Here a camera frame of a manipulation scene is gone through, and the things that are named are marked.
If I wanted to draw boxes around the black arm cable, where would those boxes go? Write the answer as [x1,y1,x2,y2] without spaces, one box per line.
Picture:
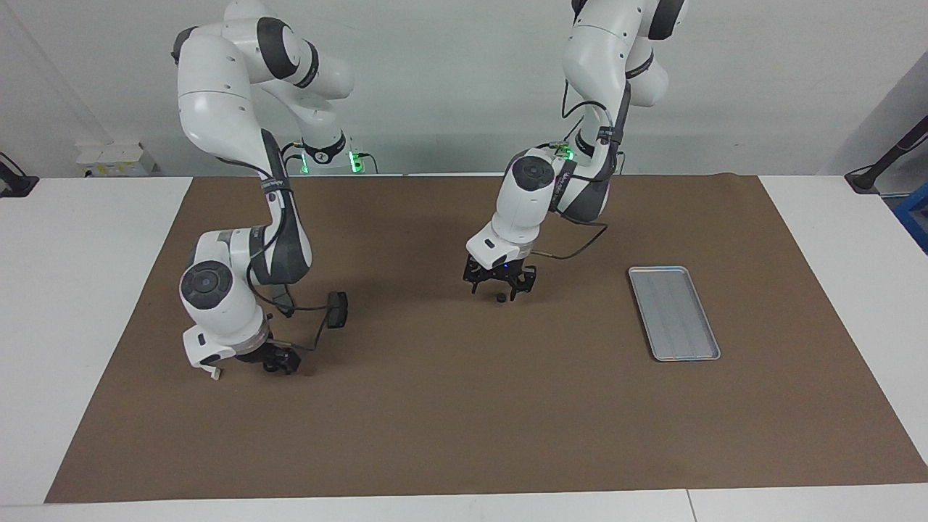
[246,254,331,353]
[532,78,631,260]

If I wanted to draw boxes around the white cardboard box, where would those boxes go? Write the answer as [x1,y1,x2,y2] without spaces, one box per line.
[75,141,156,178]

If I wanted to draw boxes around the black clamp stand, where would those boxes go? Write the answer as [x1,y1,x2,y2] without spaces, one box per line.
[0,151,39,199]

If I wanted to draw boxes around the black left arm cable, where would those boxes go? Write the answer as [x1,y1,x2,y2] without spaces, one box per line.
[532,78,631,260]

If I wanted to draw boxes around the brown table mat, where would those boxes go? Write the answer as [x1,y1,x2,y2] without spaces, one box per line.
[43,173,928,504]

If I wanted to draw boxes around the black angled stand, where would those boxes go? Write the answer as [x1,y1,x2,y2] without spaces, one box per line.
[844,115,928,196]

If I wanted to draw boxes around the blue crate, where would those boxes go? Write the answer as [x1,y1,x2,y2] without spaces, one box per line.
[892,181,928,255]

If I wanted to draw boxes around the black base cable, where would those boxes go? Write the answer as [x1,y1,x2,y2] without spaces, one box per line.
[279,140,307,175]

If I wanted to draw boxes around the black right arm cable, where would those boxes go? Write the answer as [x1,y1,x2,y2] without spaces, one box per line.
[246,254,331,353]

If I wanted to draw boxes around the silver metal tray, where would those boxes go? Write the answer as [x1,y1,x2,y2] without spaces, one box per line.
[627,265,722,363]

